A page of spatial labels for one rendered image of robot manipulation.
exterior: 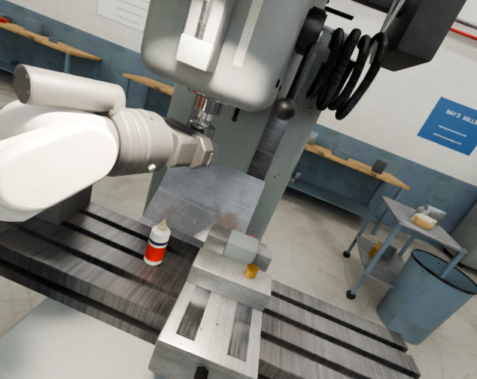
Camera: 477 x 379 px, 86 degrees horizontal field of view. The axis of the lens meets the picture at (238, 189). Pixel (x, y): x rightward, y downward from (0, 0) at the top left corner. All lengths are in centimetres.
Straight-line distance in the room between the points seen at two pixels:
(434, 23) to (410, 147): 445
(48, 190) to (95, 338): 38
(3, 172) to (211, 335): 33
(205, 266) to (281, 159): 48
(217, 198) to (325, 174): 410
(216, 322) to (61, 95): 37
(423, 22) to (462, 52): 459
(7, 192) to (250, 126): 67
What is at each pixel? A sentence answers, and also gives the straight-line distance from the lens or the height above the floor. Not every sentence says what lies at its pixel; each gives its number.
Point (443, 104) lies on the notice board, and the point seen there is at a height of 213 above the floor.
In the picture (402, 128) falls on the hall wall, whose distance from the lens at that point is 503.
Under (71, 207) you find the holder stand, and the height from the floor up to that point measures 96.
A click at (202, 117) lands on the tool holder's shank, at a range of 46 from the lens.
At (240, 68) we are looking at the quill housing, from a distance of 37.
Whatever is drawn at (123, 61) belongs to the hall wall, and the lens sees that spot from 552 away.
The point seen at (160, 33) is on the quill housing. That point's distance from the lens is 41.
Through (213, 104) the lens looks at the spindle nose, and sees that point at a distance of 45.
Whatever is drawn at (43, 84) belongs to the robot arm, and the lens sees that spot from 31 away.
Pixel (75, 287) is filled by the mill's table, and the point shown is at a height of 90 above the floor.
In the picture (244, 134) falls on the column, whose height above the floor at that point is 121.
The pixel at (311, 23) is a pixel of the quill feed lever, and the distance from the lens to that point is 48.
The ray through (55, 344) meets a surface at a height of 85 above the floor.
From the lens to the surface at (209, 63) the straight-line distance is 34.
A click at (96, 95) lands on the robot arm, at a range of 33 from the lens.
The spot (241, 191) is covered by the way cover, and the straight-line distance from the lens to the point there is 85.
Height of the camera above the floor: 134
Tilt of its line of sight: 21 degrees down
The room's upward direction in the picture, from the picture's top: 22 degrees clockwise
